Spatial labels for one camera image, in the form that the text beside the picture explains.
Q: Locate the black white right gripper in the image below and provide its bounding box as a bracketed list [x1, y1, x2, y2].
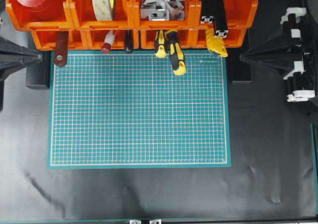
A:
[240, 7, 318, 102]

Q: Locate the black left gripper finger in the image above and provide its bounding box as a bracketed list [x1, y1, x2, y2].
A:
[0, 37, 43, 81]

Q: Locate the yellow black screwdriver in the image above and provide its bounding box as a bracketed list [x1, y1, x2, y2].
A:
[166, 30, 187, 75]
[155, 30, 167, 58]

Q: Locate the orange container rack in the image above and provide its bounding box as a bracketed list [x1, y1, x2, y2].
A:
[5, 0, 258, 51]

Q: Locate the black left stand base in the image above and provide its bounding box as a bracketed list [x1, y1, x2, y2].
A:
[25, 52, 51, 90]

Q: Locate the black stand base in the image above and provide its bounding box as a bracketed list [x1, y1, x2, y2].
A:
[227, 31, 252, 84]
[25, 52, 51, 90]

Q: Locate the black right stand base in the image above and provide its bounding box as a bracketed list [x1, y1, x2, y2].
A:
[227, 31, 252, 84]

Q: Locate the black aluminium extrusion right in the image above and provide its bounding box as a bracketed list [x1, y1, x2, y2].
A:
[212, 0, 229, 39]

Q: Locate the black aluminium extrusion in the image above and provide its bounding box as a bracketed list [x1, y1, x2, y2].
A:
[201, 0, 214, 24]
[212, 0, 229, 39]

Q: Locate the yellow utility knife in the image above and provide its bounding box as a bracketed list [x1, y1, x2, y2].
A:
[205, 28, 228, 58]

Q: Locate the black aluminium extrusion left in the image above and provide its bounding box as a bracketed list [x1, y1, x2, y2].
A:
[201, 0, 214, 24]

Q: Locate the beige double-sided tape roll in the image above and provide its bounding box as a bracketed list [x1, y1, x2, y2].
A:
[92, 0, 115, 21]

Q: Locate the green cutting mat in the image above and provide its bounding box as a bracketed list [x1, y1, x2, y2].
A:
[48, 50, 231, 169]

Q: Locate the pile of aluminium brackets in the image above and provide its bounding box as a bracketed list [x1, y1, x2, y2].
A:
[140, 0, 186, 21]

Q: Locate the dark red tool handle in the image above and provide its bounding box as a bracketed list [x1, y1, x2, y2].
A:
[54, 31, 69, 68]

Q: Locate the dark brown tool handle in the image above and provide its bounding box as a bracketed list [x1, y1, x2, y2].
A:
[124, 30, 134, 54]

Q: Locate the aluminium bracket bottom left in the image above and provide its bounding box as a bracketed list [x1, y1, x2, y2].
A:
[129, 220, 142, 224]

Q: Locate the aluminium bracket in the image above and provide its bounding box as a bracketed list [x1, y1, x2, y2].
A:
[129, 220, 142, 224]
[149, 219, 161, 224]

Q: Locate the aluminium bracket bottom right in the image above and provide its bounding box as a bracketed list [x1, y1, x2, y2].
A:
[149, 219, 161, 224]

